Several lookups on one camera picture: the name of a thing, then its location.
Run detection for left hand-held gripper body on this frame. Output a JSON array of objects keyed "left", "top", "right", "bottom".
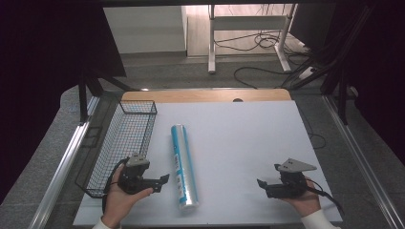
[{"left": 117, "top": 153, "right": 162, "bottom": 196}]

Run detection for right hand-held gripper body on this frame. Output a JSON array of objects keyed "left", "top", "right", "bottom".
[{"left": 266, "top": 157, "right": 318, "bottom": 199}]

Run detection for person's right hand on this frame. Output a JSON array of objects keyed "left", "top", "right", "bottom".
[{"left": 279, "top": 177, "right": 322, "bottom": 218}]

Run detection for person's left hand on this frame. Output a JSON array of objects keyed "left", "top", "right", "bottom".
[{"left": 100, "top": 163, "right": 155, "bottom": 229}]

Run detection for blue clear plastic wrap roll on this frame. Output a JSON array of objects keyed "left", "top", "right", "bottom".
[{"left": 170, "top": 123, "right": 201, "bottom": 211}]

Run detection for white table mat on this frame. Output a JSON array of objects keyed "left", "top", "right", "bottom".
[{"left": 73, "top": 100, "right": 344, "bottom": 227}]

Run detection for wooden table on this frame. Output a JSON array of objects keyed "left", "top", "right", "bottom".
[{"left": 120, "top": 88, "right": 292, "bottom": 104}]

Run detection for black metal stand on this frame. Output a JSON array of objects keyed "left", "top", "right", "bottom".
[
  {"left": 288, "top": 3, "right": 376, "bottom": 126},
  {"left": 77, "top": 67, "right": 139, "bottom": 126}
]

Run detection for white power strip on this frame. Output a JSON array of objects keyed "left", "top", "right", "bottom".
[{"left": 298, "top": 66, "right": 318, "bottom": 81}]

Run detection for dark curtain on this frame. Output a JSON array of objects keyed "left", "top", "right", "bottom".
[
  {"left": 0, "top": 0, "right": 127, "bottom": 205},
  {"left": 320, "top": 0, "right": 405, "bottom": 167}
]

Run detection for white cabinet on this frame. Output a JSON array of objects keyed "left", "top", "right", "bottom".
[{"left": 102, "top": 5, "right": 188, "bottom": 55}]

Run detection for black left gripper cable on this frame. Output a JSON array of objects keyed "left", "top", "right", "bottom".
[{"left": 101, "top": 157, "right": 131, "bottom": 214}]

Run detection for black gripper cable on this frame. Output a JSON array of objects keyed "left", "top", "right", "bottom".
[
  {"left": 101, "top": 157, "right": 131, "bottom": 214},
  {"left": 305, "top": 177, "right": 346, "bottom": 218}
]

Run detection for black wire basket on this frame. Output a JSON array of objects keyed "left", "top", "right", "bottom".
[{"left": 75, "top": 99, "right": 159, "bottom": 199}]

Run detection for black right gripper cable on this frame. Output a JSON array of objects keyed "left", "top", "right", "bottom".
[{"left": 305, "top": 177, "right": 346, "bottom": 218}]

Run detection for thin black looped cable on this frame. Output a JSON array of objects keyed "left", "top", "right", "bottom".
[{"left": 297, "top": 106, "right": 327, "bottom": 151}]

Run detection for black rail bracket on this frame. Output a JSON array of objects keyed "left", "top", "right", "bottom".
[{"left": 80, "top": 125, "right": 103, "bottom": 149}]

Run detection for aluminium rail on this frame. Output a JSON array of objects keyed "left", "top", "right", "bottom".
[
  {"left": 322, "top": 94, "right": 405, "bottom": 229},
  {"left": 28, "top": 94, "right": 101, "bottom": 229}
]

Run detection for long black floor cable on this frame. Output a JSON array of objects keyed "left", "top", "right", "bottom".
[{"left": 233, "top": 66, "right": 289, "bottom": 90}]

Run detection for tangled black floor cables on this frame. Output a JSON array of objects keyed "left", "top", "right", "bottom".
[{"left": 213, "top": 30, "right": 309, "bottom": 54}]

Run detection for white metal desk frame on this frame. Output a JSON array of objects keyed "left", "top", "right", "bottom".
[{"left": 207, "top": 3, "right": 299, "bottom": 75}]

